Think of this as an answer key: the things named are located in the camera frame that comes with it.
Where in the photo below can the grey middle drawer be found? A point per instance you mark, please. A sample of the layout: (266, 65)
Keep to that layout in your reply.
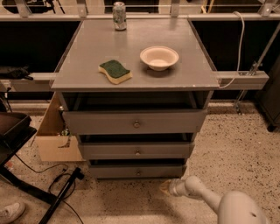
(135, 150)

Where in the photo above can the grey bottom drawer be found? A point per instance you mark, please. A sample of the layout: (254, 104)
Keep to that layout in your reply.
(137, 168)

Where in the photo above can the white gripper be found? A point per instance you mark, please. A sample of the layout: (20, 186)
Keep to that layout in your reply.
(174, 187)

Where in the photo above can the black bag at left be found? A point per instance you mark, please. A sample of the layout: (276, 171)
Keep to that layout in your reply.
(15, 73)

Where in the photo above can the metal frame rail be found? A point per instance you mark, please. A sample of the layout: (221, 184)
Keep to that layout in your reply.
(228, 80)

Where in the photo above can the grey top drawer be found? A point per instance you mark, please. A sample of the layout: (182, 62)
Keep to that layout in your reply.
(135, 122)

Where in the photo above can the grey wooden drawer cabinet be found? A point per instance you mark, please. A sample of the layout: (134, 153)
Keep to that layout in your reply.
(188, 84)

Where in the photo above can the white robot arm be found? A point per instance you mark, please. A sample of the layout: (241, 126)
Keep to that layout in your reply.
(233, 207)

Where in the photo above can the white paper bowl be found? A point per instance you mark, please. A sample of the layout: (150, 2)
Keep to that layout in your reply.
(159, 58)

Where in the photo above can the dark cabinet at right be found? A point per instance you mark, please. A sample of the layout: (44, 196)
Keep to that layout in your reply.
(268, 98)

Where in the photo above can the cardboard box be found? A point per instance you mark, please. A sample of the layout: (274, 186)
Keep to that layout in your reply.
(54, 141)

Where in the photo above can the green yellow sponge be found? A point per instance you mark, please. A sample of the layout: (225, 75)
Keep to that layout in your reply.
(115, 71)

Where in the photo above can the silver soda can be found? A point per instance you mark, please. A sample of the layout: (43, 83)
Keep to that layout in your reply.
(119, 16)

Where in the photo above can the grey drawer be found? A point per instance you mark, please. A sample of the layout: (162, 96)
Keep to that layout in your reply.
(137, 168)
(135, 150)
(135, 122)

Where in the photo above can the white sneaker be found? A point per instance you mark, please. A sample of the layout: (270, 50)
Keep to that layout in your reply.
(10, 213)

